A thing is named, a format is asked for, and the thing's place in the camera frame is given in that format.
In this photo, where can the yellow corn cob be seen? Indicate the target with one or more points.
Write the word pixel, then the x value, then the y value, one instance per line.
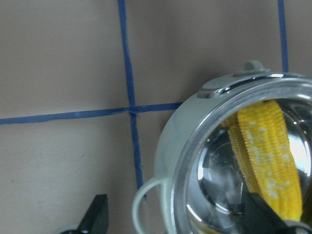
pixel 260 143

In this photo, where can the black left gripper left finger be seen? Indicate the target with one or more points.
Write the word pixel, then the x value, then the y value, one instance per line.
pixel 96 219

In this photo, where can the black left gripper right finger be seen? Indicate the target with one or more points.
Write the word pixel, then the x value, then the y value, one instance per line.
pixel 260 218

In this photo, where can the pale green steel pot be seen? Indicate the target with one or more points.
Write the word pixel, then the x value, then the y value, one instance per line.
pixel 200 185

